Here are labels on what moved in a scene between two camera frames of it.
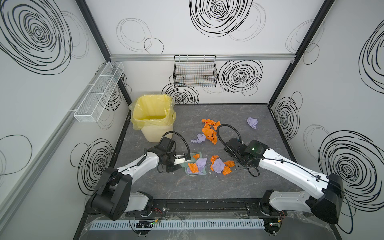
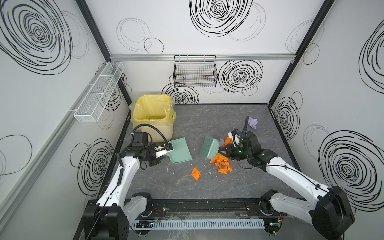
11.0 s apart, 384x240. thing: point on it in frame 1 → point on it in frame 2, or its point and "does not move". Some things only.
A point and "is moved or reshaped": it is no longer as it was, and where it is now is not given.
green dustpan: (194, 157) → (181, 152)
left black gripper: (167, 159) → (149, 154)
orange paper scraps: (210, 126) is moved or reshaped
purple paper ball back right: (252, 122) does not move
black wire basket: (195, 71) does not move
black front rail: (219, 207) does not move
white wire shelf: (93, 105) does not move
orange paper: (226, 169) → (196, 174)
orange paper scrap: (210, 134) → (221, 161)
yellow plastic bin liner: (152, 110) does not move
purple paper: (201, 138) → (221, 142)
